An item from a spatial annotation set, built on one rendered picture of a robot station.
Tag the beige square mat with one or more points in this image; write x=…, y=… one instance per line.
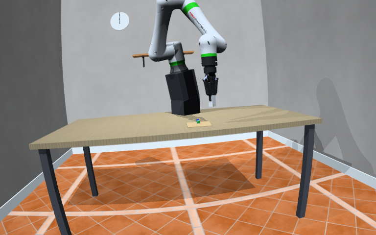
x=201, y=124

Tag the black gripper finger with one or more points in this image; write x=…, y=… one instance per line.
x=208, y=89
x=214, y=88

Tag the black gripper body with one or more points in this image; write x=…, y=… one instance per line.
x=209, y=71

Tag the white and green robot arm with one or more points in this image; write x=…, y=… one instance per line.
x=210, y=43

